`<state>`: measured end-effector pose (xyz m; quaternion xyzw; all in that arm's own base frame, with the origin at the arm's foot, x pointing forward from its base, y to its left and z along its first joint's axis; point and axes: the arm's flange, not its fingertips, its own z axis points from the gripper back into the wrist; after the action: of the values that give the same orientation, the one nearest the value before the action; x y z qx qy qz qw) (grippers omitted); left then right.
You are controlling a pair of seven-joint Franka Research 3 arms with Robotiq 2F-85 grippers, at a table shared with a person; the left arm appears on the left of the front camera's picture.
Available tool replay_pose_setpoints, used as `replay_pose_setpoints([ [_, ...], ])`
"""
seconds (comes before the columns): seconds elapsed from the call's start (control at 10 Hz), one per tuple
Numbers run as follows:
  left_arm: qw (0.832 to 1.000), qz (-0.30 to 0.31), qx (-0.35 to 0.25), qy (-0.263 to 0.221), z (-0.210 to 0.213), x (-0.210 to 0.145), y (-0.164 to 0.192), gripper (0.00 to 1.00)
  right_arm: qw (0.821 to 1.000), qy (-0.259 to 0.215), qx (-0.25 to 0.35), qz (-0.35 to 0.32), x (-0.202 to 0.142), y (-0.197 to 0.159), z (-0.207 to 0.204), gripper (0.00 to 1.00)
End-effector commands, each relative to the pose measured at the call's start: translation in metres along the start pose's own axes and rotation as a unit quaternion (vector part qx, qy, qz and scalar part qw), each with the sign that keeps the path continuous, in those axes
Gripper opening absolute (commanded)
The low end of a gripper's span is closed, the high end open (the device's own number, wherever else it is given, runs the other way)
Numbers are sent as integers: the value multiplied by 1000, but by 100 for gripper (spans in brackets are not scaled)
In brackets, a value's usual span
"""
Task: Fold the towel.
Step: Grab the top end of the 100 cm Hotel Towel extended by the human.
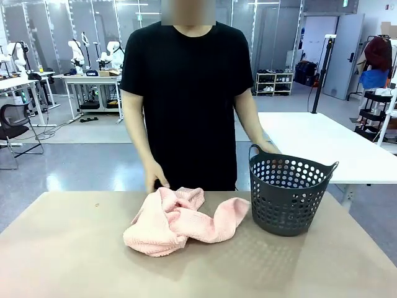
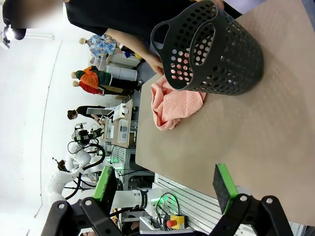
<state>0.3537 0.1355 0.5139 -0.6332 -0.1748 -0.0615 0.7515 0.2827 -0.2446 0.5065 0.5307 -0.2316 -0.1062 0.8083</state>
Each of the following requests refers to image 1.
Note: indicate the white desk with monitor lights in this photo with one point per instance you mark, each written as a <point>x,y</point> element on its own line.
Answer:
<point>15,82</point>

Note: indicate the cardboard box on desk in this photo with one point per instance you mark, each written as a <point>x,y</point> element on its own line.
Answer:
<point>108,73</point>

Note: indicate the dark red hanging jacket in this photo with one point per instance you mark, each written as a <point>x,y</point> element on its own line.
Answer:
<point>378,54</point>

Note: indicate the person's left forearm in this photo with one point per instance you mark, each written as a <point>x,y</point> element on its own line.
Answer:
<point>252,127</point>

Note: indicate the person's right forearm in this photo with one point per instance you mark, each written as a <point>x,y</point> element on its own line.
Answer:
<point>139,146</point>

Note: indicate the black luggage case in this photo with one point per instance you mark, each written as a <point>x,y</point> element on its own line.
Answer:
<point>305,74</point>

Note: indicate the pink terry towel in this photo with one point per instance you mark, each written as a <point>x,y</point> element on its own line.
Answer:
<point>201,229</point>

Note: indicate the dark grey perforated laundry basket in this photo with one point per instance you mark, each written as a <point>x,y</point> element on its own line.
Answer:
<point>279,214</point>

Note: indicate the person in black T-shirt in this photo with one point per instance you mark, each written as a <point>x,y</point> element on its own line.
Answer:
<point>186,93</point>

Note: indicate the blue hanging bag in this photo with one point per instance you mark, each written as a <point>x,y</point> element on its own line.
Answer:
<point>373,79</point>

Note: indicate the black floor power strip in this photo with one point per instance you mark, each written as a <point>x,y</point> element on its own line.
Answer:
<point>90,120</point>

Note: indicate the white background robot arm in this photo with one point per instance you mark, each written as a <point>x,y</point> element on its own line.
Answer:
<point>15,56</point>
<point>112,54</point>
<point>76,52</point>

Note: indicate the white desk carrying robots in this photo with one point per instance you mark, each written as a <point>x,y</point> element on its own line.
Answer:
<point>90,78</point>

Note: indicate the large white table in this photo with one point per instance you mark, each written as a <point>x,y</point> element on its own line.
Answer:
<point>310,136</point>

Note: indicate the black mesh office chair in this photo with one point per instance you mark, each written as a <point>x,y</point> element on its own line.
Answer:
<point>12,132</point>

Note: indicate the large cardboard box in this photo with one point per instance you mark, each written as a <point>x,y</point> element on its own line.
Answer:
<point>389,30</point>

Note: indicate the black trolley cart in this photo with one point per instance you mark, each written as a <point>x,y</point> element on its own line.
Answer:
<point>373,105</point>

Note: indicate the grey door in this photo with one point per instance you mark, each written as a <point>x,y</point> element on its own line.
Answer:
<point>344,56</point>

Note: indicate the white shoe rack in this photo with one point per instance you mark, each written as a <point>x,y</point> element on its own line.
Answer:
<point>274,83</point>

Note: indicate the person's right hand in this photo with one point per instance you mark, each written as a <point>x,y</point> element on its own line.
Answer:
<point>156,174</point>

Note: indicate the person's left hand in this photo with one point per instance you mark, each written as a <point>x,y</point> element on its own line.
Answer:
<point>268,147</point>

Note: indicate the white shelf frame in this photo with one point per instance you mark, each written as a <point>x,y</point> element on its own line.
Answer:
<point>386,124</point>

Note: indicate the black tripod pole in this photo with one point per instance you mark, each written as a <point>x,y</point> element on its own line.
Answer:
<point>319,83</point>

